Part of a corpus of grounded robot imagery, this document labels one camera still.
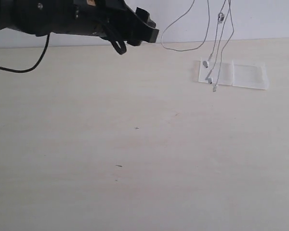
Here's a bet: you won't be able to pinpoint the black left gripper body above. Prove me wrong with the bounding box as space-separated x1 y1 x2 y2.
14 0 137 41

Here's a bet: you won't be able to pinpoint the white wired earphones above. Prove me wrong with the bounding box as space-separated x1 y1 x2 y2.
161 0 235 92

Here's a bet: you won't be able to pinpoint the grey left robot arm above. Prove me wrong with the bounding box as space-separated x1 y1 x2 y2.
0 0 159 53

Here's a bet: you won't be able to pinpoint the clear plastic storage case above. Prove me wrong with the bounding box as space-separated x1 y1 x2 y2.
197 59 269 90

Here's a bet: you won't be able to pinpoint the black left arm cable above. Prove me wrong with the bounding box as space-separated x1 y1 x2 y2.
0 20 128 73

